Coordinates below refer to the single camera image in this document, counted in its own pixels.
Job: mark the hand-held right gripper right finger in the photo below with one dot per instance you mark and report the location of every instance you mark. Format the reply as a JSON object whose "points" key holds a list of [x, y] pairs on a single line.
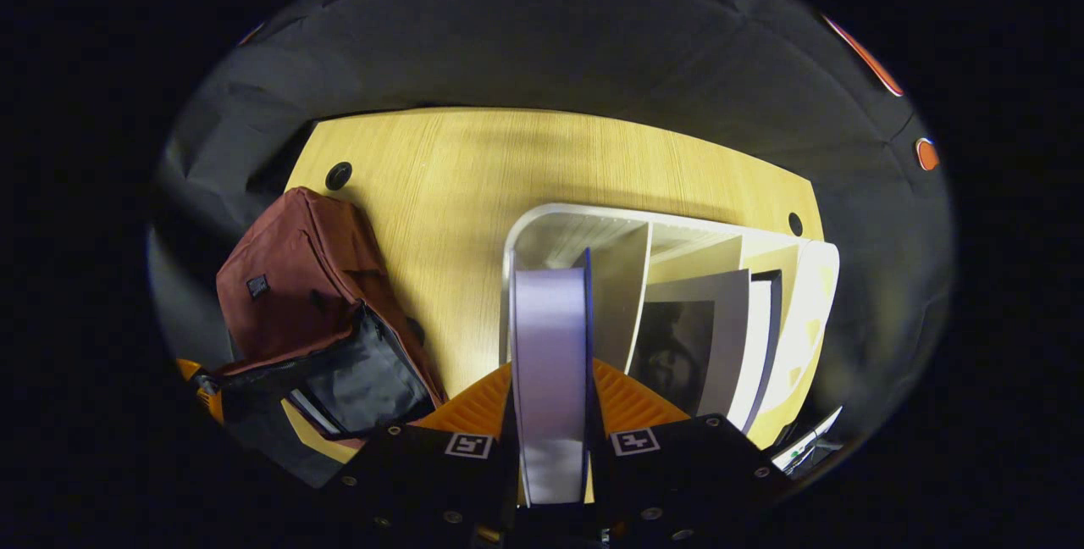
{"points": [[677, 481]]}

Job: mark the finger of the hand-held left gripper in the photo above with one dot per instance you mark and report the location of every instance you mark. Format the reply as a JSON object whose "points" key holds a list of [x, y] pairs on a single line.
{"points": [[207, 392]]}

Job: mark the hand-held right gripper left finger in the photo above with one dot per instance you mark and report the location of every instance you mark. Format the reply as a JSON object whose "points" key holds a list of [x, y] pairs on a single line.
{"points": [[406, 473]]}

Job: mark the black portrait book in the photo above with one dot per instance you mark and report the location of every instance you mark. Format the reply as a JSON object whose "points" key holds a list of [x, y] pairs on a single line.
{"points": [[677, 346]]}

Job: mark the dark red schoolbag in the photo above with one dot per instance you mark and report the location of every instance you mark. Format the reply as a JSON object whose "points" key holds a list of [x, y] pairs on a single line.
{"points": [[296, 278]]}

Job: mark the blue book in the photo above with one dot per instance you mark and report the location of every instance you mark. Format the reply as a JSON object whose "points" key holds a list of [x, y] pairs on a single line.
{"points": [[550, 363]]}

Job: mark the white bookshelf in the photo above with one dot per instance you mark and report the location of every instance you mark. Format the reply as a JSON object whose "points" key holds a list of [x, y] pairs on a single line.
{"points": [[618, 278]]}

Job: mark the white electronic box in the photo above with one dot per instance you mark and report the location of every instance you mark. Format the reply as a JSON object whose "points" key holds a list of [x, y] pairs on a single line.
{"points": [[804, 443]]}

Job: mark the black backdrop cloth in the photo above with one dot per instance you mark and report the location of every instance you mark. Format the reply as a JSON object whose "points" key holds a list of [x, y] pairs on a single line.
{"points": [[550, 41]]}

